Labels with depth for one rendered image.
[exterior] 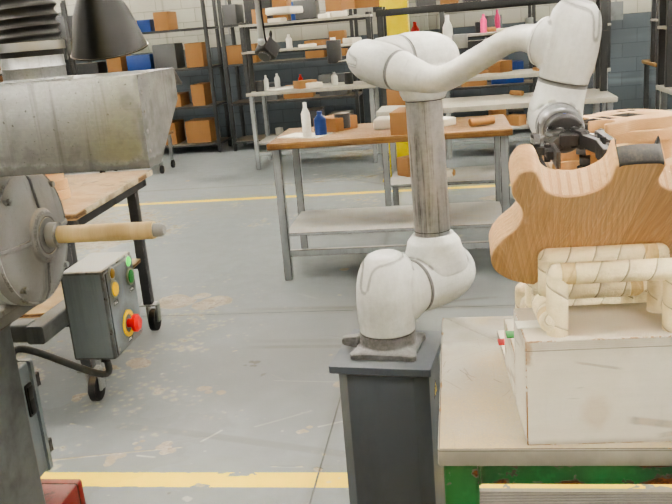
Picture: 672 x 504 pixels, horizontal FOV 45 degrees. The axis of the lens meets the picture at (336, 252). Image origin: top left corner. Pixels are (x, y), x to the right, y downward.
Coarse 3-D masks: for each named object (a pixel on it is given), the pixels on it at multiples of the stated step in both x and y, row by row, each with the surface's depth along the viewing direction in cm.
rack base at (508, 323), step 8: (504, 320) 151; (512, 320) 150; (504, 328) 151; (512, 328) 147; (504, 336) 152; (512, 344) 140; (512, 352) 139; (512, 360) 140; (512, 368) 141; (512, 376) 141; (512, 384) 142
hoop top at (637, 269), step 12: (552, 264) 119; (564, 264) 118; (576, 264) 118; (588, 264) 118; (600, 264) 118; (612, 264) 117; (624, 264) 117; (636, 264) 117; (648, 264) 117; (660, 264) 116; (552, 276) 118; (564, 276) 118; (576, 276) 118; (588, 276) 117; (600, 276) 117; (612, 276) 117; (624, 276) 117; (636, 276) 117; (648, 276) 117; (660, 276) 117
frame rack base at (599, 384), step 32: (576, 320) 126; (608, 320) 125; (640, 320) 124; (544, 352) 120; (576, 352) 120; (608, 352) 119; (640, 352) 119; (544, 384) 122; (576, 384) 121; (608, 384) 121; (640, 384) 120; (544, 416) 123; (576, 416) 122; (608, 416) 122; (640, 416) 122
